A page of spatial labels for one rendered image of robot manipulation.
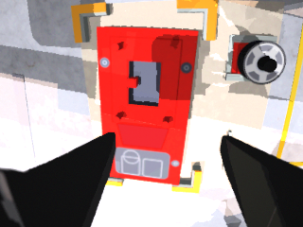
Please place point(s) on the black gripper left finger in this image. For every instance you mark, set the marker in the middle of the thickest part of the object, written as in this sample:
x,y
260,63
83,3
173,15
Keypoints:
x,y
62,192

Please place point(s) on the black wheel with silver rim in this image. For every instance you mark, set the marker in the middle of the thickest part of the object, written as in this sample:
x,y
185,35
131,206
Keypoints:
x,y
248,61

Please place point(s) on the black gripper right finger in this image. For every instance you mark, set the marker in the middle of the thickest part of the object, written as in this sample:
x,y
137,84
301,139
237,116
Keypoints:
x,y
269,190

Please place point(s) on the yellow tape line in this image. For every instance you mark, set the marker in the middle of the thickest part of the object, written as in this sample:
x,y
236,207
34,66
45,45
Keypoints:
x,y
291,101

